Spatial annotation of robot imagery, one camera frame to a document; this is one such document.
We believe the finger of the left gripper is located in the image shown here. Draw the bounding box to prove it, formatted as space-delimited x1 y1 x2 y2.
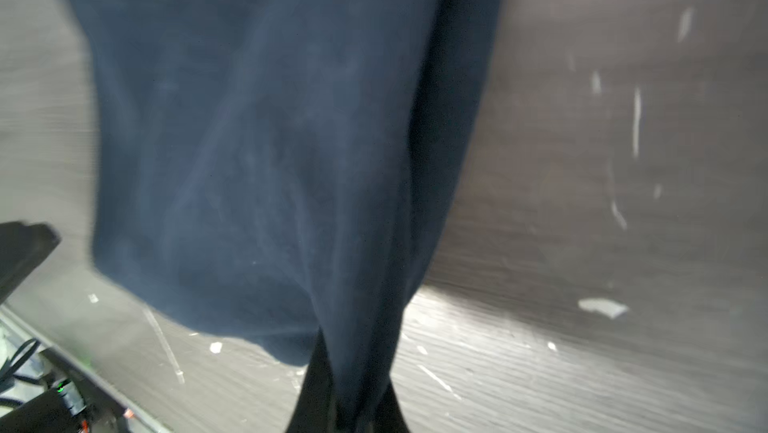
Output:
0 221 61 304

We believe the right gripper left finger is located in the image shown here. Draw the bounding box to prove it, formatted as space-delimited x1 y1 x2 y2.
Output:
286 333 336 433

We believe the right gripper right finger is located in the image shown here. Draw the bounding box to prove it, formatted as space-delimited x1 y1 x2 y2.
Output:
373 383 410 433

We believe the navy tank top red trim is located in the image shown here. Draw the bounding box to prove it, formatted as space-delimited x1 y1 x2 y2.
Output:
67 0 502 432

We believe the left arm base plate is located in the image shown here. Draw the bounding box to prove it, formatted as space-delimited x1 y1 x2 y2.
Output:
1 338 135 433

